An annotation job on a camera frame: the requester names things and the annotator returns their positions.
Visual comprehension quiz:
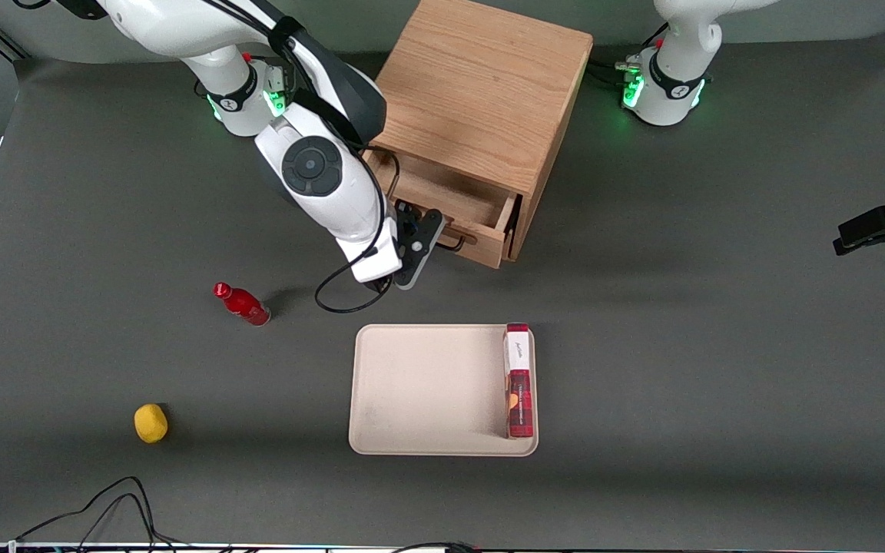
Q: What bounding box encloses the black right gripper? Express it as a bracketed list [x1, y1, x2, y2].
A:
[395, 200, 422, 239]

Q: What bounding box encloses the wooden drawer with black handle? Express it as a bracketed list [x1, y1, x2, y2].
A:
[366, 150, 520, 270]

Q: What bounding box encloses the wooden drawer cabinet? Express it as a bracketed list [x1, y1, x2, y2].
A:
[370, 0, 595, 263]

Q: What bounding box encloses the red bottle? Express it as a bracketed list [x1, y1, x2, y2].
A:
[213, 282, 272, 327]

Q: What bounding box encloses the beige plastic tray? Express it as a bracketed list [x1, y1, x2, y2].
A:
[348, 323, 539, 458]

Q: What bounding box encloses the red and white carton box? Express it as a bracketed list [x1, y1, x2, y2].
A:
[503, 323, 535, 439]

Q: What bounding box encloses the yellow lemon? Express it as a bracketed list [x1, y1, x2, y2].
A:
[134, 403, 169, 445]

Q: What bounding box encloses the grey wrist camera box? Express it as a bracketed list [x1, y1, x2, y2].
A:
[395, 209, 445, 290]

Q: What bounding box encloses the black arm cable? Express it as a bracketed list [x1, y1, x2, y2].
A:
[314, 146, 401, 314]

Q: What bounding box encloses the black base cable bundle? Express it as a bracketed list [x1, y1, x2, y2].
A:
[587, 23, 670, 87]

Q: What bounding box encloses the thin black floor cable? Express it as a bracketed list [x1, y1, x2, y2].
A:
[16, 476, 159, 548]
[74, 493, 186, 551]
[393, 541, 482, 553]

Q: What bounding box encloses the black clamp mount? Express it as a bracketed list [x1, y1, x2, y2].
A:
[832, 180, 885, 257]

